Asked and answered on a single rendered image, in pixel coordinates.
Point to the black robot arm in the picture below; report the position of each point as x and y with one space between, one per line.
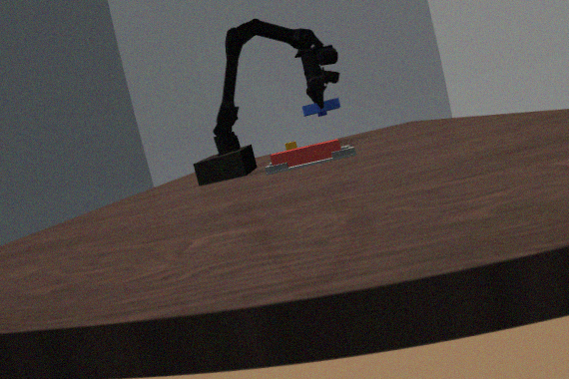
236 38

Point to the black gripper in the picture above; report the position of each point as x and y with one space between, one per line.
315 83

